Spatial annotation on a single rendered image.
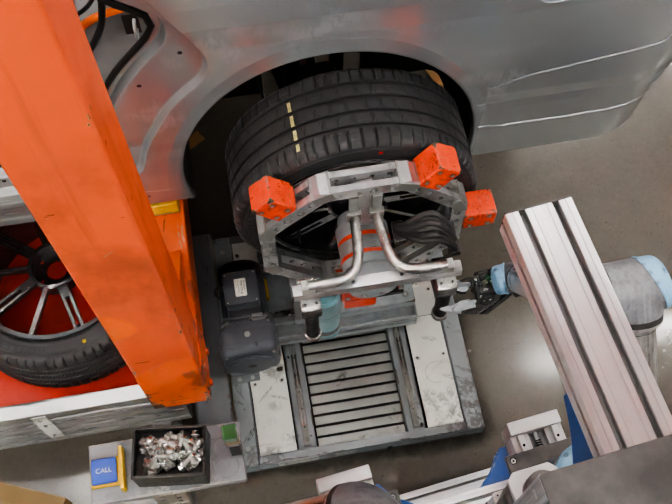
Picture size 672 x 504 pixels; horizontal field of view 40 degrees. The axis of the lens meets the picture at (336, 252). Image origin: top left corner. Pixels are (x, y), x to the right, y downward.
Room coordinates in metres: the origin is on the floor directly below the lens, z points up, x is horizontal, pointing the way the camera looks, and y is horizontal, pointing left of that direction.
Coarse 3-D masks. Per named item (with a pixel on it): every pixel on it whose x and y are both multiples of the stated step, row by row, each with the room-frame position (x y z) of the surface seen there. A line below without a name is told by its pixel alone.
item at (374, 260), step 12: (348, 228) 1.10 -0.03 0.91; (372, 228) 1.09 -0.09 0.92; (348, 240) 1.07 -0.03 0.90; (372, 240) 1.06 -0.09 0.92; (348, 252) 1.03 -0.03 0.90; (372, 252) 1.02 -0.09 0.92; (348, 264) 1.00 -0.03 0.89; (372, 264) 0.99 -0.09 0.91; (384, 264) 1.00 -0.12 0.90; (384, 288) 0.96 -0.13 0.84
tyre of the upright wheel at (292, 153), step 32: (288, 96) 1.34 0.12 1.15; (320, 96) 1.33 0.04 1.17; (352, 96) 1.32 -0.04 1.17; (384, 96) 1.33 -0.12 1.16; (416, 96) 1.35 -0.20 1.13; (448, 96) 1.42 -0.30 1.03; (256, 128) 1.29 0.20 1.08; (288, 128) 1.26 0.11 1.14; (320, 128) 1.23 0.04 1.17; (352, 128) 1.23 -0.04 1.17; (384, 128) 1.23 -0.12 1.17; (416, 128) 1.25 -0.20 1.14; (448, 128) 1.30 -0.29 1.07; (256, 160) 1.21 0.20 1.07; (288, 160) 1.17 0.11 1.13; (320, 160) 1.16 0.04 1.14; (352, 160) 1.18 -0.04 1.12; (320, 256) 1.16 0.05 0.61
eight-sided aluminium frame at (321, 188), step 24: (360, 168) 1.15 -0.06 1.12; (384, 168) 1.15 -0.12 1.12; (408, 168) 1.15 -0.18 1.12; (312, 192) 1.09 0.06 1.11; (336, 192) 1.09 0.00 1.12; (360, 192) 1.10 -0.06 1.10; (384, 192) 1.11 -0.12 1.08; (432, 192) 1.13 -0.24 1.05; (456, 192) 1.16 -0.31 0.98; (288, 216) 1.07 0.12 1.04; (456, 216) 1.14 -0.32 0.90; (264, 240) 1.05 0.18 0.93; (408, 240) 1.18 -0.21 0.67; (264, 264) 1.05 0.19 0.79; (288, 264) 1.08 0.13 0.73; (312, 264) 1.12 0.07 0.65; (336, 264) 1.13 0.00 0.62
